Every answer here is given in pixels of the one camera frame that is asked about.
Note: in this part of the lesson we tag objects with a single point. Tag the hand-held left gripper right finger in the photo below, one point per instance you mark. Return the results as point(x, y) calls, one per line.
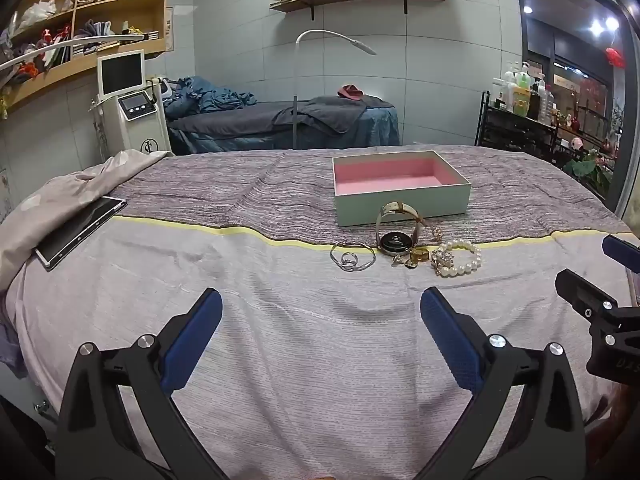
point(450, 345)

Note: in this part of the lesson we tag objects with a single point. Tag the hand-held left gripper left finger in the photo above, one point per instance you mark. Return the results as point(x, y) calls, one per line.
point(192, 340)

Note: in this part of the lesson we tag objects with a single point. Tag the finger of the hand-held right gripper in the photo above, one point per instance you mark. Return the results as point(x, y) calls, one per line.
point(620, 250)
point(580, 292)

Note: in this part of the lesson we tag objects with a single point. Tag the gold earring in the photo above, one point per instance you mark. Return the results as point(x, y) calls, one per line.
point(401, 259)

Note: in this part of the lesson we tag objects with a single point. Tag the small gold charm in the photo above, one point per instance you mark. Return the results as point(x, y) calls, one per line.
point(436, 233)

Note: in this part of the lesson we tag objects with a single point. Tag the silver bangle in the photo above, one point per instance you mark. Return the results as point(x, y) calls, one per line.
point(348, 260)

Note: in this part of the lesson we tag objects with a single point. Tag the mint green box pink lining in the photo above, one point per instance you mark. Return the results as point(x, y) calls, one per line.
point(400, 210)

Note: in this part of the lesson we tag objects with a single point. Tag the green potted plant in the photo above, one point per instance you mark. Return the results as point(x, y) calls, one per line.
point(587, 167)

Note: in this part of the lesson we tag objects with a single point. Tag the black metal rack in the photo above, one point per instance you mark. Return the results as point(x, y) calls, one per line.
point(515, 130)

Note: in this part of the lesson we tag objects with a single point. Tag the blue grey cloth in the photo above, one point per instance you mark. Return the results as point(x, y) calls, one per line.
point(12, 345)

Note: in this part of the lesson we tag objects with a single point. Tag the black cart with bottles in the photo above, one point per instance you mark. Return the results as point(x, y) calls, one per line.
point(520, 92)

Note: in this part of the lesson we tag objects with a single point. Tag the red hanging ornament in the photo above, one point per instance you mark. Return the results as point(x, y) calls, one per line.
point(616, 56)

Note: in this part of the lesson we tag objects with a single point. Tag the beige pink quilt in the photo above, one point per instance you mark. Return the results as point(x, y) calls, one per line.
point(65, 185)

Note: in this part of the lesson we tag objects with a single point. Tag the massage bed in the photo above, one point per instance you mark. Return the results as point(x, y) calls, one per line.
point(235, 132)

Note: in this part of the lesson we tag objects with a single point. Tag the white beauty machine with screen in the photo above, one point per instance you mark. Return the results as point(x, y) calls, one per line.
point(140, 130)

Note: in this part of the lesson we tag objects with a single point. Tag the dark glass window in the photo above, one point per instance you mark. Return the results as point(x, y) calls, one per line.
point(565, 20)

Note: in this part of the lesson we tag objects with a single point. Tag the blue crumpled quilt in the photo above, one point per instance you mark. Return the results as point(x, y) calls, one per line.
point(210, 100)

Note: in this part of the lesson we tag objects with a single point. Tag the white machine handpiece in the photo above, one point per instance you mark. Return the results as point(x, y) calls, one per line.
point(164, 89)

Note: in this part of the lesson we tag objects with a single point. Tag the grey towel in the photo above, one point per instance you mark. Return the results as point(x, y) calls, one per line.
point(330, 112)

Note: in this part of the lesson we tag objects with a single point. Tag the red cloth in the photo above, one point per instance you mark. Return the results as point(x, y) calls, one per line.
point(350, 92)

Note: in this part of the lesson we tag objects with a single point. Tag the paper notice on shelving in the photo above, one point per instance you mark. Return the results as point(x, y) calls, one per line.
point(169, 30)

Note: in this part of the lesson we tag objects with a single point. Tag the clutter of cloths on shelves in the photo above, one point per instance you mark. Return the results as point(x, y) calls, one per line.
point(95, 27)

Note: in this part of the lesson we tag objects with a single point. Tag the white floor lamp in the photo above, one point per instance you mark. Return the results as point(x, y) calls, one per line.
point(325, 35)

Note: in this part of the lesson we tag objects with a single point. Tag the tablet with white frame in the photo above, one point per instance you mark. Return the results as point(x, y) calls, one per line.
point(75, 232)

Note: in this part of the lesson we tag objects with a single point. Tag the white wall notice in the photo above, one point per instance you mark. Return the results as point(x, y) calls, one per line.
point(5, 195)

